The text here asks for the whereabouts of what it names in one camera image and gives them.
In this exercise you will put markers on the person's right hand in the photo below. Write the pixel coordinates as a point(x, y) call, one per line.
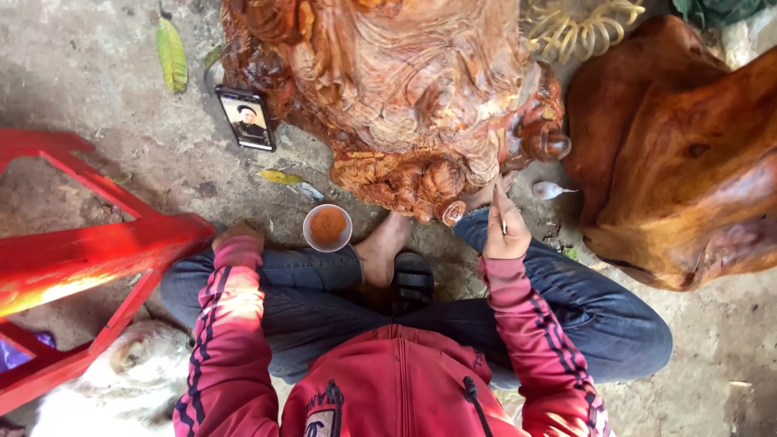
point(508, 236)

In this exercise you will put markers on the person's left hand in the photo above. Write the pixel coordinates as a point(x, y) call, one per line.
point(238, 229)

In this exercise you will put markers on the person's right fingers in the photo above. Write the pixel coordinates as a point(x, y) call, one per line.
point(499, 203)

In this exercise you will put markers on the thin metal carving tool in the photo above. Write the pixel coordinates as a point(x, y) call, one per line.
point(504, 227)

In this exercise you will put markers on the person's right foot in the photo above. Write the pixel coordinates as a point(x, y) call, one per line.
point(482, 195)

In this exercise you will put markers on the person's foot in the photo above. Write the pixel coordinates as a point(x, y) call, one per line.
point(381, 249)
point(482, 195)

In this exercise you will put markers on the small white nozzle bottle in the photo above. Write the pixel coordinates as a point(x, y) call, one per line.
point(546, 190)

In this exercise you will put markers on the black sandal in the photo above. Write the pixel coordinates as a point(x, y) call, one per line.
point(413, 282)

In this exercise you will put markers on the person's left foot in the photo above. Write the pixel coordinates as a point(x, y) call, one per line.
point(381, 249)

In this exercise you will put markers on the large carved wooden sculpture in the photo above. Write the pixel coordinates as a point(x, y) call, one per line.
point(413, 91)

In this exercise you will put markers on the blue jeans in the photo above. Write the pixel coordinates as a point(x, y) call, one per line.
point(595, 315)

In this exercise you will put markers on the orange powder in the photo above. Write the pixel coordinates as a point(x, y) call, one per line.
point(328, 226)

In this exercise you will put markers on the smooth brown wood stump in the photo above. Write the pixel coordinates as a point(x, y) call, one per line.
point(680, 164)

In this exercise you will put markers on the white paper scrap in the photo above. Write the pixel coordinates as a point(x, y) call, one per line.
point(311, 192)

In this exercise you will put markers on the white plastic cup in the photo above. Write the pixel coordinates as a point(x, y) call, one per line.
point(306, 233)

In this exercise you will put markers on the red hooded jacket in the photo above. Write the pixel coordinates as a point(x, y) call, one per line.
point(394, 388)

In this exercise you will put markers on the yellow leaf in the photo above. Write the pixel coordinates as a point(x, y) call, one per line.
point(279, 177)

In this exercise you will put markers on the black smartphone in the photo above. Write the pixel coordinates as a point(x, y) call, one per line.
point(246, 118)

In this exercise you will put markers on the green cloth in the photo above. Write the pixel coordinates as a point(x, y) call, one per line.
point(722, 9)

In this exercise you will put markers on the white plastic bag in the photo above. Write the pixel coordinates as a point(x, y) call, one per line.
point(750, 39)

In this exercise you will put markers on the small dull green leaf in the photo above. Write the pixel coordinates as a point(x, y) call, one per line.
point(212, 56)

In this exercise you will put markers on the long green leaf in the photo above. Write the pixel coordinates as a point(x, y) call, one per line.
point(172, 57)

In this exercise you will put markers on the white dog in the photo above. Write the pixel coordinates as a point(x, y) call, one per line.
point(133, 382)

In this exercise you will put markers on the red plastic chair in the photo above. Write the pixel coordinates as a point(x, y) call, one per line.
point(79, 255)

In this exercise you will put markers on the purple plastic bag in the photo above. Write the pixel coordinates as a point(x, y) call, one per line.
point(15, 355)

